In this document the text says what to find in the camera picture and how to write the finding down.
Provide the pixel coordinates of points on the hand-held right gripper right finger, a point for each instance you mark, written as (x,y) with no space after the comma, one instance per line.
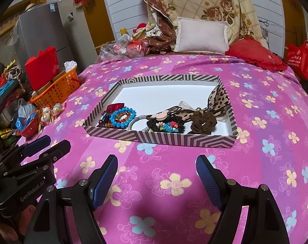
(207,180)

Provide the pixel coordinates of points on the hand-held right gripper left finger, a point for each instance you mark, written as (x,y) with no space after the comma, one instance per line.
(104,180)

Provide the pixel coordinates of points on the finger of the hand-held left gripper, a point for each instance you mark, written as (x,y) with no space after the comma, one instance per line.
(56,152)
(35,146)

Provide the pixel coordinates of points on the striped cardboard box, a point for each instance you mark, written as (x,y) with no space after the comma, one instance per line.
(154,99)

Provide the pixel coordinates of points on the person's left hand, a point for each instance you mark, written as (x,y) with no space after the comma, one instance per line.
(23,217)

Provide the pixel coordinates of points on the blue plastic wrapper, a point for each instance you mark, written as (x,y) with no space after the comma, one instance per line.
(24,123)

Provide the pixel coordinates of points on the white plastic bag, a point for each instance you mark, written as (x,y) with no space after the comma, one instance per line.
(25,108)

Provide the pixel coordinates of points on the brown scrunchie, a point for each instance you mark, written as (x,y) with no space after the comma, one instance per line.
(202,124)

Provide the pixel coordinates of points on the blue foam tray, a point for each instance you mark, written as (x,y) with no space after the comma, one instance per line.
(2,94)

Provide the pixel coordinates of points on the orange plastic basket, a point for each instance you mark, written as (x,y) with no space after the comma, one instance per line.
(59,89)

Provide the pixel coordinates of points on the red bow hair clip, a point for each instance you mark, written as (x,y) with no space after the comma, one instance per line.
(115,106)

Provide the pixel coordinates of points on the red gift bag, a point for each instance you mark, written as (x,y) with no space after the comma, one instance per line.
(40,68)

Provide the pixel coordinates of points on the leopard print ribbon bow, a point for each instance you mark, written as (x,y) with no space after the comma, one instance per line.
(220,96)

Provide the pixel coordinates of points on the white crumpled cloth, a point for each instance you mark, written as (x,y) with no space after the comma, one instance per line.
(70,65)

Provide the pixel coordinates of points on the pink floral bedsheet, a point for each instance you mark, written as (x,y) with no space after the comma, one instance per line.
(258,101)

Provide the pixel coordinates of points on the grey refrigerator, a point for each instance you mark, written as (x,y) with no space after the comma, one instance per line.
(42,33)

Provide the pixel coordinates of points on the clear plastic bag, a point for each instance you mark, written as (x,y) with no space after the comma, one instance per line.
(113,49)

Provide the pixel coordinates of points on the red cushion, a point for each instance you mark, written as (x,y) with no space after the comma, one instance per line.
(255,54)

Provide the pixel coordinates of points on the yellow capped bottle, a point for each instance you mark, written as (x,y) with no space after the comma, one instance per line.
(123,31)

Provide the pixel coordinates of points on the straw hat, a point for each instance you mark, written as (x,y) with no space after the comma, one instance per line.
(29,7)

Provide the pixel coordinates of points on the grey pillow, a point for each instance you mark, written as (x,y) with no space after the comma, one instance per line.
(201,35)

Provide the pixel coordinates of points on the red white plush doll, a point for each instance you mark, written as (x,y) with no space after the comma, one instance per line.
(140,30)

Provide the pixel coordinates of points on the red shopping bag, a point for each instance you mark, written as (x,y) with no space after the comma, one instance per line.
(300,61)

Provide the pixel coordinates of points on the brown patterned quilt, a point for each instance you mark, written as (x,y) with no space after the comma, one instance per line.
(159,25)

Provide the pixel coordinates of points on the cream floral quilt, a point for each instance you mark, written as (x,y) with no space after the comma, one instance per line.
(215,2)

